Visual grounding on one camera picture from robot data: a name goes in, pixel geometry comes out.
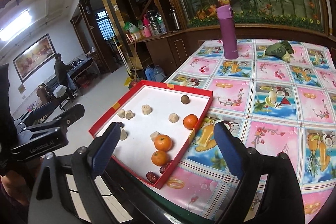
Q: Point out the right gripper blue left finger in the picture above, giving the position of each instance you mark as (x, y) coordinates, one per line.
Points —
(101, 149)

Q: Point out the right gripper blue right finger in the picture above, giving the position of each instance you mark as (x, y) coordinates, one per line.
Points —
(232, 149)

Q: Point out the peeled banana piece round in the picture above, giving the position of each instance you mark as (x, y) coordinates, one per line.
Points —
(121, 113)

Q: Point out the peeled banana piece small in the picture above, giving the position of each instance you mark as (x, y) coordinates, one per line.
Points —
(129, 114)

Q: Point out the orange tangerine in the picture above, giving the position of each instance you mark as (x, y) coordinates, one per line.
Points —
(190, 121)
(159, 158)
(163, 143)

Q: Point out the red jujube date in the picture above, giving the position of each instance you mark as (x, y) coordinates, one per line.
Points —
(163, 168)
(152, 177)

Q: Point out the peeled banana piece front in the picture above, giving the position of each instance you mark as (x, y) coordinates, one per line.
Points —
(146, 109)

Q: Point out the red box white inside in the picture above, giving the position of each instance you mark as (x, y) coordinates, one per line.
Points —
(152, 108)

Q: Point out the brown longan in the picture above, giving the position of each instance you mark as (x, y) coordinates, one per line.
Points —
(185, 99)

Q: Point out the peeled banana piece large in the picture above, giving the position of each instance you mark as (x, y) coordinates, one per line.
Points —
(154, 136)

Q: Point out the person left hand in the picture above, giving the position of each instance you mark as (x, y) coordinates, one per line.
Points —
(19, 182)

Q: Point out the white plastic bag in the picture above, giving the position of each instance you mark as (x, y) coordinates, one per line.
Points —
(60, 91)

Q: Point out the colourful fruit print tablecloth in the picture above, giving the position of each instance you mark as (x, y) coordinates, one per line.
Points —
(272, 106)

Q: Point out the person in dark clothes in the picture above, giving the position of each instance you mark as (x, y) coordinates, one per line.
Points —
(61, 71)

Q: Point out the blue water jug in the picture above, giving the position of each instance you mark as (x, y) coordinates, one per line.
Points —
(155, 74)

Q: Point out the purple thermos bottle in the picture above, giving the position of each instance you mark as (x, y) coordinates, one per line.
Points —
(225, 15)

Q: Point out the wooden cabinet with bottles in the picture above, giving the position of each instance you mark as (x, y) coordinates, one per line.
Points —
(168, 50)

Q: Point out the framed wall painting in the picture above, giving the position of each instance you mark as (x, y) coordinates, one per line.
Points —
(34, 57)

